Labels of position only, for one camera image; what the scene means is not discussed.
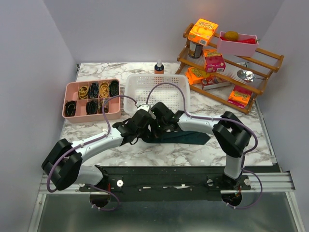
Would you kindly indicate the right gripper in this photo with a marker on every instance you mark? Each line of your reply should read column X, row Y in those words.
column 155, row 132

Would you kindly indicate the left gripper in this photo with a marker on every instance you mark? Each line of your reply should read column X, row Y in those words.
column 145, row 135

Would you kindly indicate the dark green tie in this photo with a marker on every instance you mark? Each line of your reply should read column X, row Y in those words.
column 179, row 137

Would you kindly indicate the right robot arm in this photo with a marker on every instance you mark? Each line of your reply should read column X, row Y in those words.
column 232, row 135

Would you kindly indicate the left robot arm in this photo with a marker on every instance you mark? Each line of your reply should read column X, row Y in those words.
column 64, row 161

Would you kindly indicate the white plastic basket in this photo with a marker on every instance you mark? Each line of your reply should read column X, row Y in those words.
column 171, row 89

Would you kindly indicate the patterned rolled tie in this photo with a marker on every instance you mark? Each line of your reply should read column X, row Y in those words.
column 103, row 105

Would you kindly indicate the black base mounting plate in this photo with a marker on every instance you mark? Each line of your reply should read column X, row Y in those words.
column 171, row 183

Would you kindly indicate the black rolled tie top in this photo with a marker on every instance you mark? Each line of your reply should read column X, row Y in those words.
column 113, row 88

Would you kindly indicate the black rolled tie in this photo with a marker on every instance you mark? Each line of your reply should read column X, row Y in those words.
column 113, row 88
column 70, row 108
column 92, row 107

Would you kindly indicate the orange spray bottle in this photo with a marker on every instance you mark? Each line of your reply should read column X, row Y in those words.
column 159, row 67

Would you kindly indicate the orange sponge box middle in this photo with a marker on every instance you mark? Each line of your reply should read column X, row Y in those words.
column 195, row 75

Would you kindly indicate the orange sponge box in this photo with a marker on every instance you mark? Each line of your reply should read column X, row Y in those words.
column 202, row 32
column 195, row 75
column 240, row 97

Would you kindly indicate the yellow rolled tie right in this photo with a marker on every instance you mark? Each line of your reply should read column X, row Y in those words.
column 104, row 90

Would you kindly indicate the yellow rolled tie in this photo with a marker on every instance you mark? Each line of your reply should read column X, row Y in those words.
column 83, row 93
column 104, row 90

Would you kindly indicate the black rolled tie bottom middle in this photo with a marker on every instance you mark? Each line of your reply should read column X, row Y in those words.
column 92, row 107

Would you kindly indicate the white red flat box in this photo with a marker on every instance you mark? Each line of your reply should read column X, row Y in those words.
column 212, row 82

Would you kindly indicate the dark blue rolled tie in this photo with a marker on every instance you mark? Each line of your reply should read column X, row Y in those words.
column 93, row 90

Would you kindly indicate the pink compartment organizer box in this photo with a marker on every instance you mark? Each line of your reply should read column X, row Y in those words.
column 88, row 100

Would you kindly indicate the yellow rolled tie left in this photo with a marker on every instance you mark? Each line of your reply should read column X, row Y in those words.
column 83, row 93

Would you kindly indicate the black rolled tie bottom left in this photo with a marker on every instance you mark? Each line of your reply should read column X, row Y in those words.
column 70, row 108

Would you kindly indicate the pink sponge box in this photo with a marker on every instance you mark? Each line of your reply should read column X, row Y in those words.
column 213, row 61

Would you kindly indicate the dark jar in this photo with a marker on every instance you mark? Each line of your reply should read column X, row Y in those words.
column 195, row 50

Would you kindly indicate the orange sponge box lower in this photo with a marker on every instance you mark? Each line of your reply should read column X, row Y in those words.
column 240, row 97

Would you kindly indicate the wooden tiered rack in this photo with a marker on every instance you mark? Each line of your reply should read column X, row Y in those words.
column 230, row 73

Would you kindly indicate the silver metal spoon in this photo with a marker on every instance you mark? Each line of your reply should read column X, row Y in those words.
column 247, row 76

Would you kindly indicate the orange sponge box top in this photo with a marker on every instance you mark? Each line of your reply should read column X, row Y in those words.
column 202, row 32

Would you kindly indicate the brown potato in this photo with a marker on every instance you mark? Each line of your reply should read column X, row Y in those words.
column 231, row 36

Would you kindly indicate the pink rectangular bin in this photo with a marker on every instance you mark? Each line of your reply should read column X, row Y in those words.
column 237, row 49

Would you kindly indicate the red chili pepper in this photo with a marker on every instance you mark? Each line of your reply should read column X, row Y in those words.
column 246, row 41

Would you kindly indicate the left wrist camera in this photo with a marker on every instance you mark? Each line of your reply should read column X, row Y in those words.
column 145, row 107

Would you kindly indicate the aluminium rail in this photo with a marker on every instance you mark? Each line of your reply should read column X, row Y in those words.
column 271, row 182

